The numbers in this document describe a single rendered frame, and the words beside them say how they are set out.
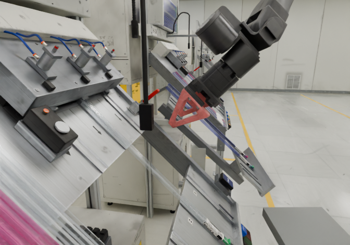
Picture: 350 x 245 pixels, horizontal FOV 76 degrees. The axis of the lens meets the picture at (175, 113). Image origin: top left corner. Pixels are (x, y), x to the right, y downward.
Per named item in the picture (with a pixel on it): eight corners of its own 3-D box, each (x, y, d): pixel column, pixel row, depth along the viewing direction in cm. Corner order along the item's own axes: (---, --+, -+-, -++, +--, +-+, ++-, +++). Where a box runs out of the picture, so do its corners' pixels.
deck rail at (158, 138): (221, 211, 77) (235, 201, 75) (221, 215, 75) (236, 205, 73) (71, 61, 73) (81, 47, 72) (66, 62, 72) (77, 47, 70)
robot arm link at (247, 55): (268, 60, 41) (258, 55, 46) (244, 31, 39) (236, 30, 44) (238, 86, 43) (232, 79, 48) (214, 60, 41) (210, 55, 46)
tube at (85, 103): (225, 242, 56) (229, 240, 55) (226, 246, 54) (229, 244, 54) (78, 97, 53) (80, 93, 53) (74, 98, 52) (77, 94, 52)
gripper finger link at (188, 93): (155, 115, 42) (191, 80, 39) (164, 108, 49) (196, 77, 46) (180, 141, 42) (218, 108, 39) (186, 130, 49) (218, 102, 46)
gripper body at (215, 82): (188, 85, 41) (219, 55, 39) (194, 80, 51) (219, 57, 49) (212, 110, 42) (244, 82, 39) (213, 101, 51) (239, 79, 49)
